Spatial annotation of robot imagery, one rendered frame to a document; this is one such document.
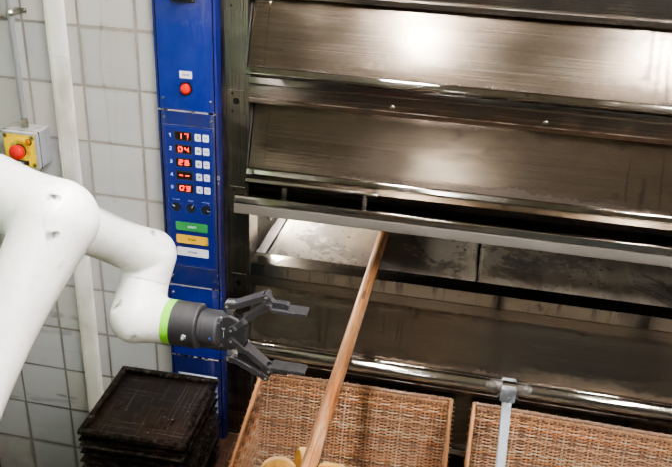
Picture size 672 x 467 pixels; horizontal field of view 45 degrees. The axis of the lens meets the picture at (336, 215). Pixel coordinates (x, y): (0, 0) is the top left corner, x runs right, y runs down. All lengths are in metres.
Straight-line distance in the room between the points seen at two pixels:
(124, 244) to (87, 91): 0.69
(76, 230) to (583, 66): 1.18
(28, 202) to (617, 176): 1.32
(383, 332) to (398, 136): 0.56
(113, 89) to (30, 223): 0.96
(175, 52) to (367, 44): 0.47
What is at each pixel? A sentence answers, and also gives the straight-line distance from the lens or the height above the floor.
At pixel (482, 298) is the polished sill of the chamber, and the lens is 2.15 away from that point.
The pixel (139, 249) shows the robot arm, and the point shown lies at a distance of 1.63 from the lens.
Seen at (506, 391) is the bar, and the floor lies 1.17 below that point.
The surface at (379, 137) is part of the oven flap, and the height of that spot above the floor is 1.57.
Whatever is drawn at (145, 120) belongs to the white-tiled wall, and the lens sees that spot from 2.15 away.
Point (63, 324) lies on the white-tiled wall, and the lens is 2.58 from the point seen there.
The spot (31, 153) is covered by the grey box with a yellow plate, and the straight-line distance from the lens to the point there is 2.26.
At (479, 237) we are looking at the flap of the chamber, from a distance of 1.90.
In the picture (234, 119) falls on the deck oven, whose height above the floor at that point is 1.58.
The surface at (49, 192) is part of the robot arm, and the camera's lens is 1.26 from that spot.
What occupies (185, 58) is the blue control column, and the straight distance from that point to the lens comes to 2.03.
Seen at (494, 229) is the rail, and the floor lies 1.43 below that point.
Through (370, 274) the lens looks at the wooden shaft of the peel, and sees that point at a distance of 2.11.
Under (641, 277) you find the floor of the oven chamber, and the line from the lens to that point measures 2.37.
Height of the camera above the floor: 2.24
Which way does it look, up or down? 25 degrees down
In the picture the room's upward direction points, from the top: 3 degrees clockwise
